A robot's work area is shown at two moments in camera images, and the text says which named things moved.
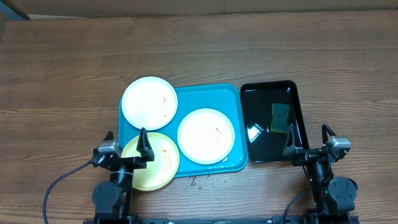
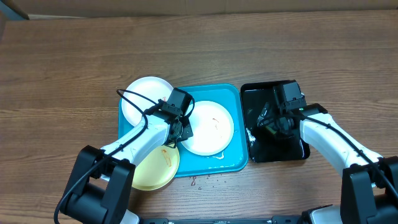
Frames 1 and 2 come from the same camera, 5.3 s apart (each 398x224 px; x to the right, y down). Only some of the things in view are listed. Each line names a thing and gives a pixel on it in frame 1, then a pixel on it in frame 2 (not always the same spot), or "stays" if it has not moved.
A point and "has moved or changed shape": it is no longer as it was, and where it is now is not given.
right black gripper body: (311, 157) → (268, 119)
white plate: (149, 102) stays
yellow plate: (159, 172) stays
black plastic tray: (257, 98) stays
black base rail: (276, 219) stays
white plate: (206, 136) has moved or changed shape
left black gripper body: (133, 163) → (186, 132)
